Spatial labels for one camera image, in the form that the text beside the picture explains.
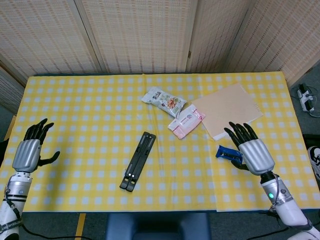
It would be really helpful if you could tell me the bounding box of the white nut snack bag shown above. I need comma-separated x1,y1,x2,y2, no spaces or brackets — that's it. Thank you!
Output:
140,86,188,119

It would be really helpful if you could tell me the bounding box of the black white sneaker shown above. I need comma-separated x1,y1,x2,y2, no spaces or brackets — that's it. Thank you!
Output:
306,146,320,180

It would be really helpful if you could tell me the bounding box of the pink white wipes packet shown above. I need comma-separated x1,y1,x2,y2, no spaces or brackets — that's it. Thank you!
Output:
167,104,207,140

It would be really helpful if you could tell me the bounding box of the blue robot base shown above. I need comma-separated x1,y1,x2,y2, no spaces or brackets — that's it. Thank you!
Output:
105,212,212,240

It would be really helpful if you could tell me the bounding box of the white power strip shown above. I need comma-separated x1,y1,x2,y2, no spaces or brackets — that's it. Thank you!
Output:
296,83,316,113

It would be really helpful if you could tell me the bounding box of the beige woven folding screen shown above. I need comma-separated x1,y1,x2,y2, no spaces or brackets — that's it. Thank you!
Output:
0,0,320,113

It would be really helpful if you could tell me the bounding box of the yellow white checked tablecloth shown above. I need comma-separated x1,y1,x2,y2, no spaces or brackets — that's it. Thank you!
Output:
0,71,320,213

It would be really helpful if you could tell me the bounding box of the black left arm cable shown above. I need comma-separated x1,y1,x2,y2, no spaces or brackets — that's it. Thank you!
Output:
19,222,96,240

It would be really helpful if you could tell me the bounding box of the blue snack wrapper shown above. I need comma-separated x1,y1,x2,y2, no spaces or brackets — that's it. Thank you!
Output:
215,144,244,163

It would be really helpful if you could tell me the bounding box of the black folding stand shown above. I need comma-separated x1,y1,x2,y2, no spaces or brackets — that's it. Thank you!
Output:
119,131,157,193

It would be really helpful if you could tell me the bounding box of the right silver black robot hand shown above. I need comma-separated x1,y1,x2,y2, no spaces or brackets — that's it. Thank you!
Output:
223,121,276,176

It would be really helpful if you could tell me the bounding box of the tan paper folder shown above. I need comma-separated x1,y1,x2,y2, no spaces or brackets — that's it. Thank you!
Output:
191,82,264,142

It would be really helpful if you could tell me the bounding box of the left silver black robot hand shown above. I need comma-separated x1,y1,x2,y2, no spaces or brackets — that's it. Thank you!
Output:
11,118,61,174

